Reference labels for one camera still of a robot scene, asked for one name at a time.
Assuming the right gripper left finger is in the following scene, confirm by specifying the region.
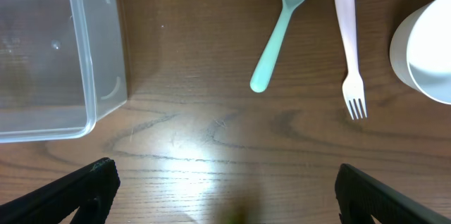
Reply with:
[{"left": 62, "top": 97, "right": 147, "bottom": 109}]
[{"left": 1, "top": 157, "right": 121, "bottom": 224}]

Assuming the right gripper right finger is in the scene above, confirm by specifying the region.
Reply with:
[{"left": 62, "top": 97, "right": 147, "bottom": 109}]
[{"left": 335, "top": 163, "right": 450, "bottom": 224}]

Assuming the white plastic bowl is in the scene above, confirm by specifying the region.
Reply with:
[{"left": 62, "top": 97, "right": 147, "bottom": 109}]
[{"left": 390, "top": 0, "right": 450, "bottom": 105}]

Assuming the clear plastic container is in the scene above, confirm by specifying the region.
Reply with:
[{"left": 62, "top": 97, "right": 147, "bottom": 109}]
[{"left": 1, "top": 0, "right": 128, "bottom": 143}]

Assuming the mint green plastic spoon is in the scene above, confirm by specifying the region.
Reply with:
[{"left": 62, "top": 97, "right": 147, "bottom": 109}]
[{"left": 249, "top": 0, "right": 305, "bottom": 93}]

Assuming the pale pink plastic fork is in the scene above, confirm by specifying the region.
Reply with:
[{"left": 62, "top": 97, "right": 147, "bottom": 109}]
[{"left": 334, "top": 0, "right": 367, "bottom": 120}]

